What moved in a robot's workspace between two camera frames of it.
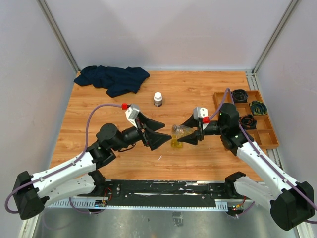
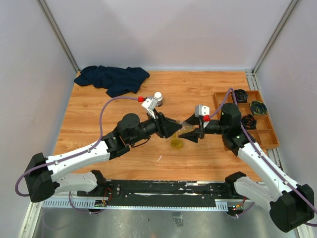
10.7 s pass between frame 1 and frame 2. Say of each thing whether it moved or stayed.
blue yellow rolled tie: stayed
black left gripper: moved
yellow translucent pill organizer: stayed
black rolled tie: stayed
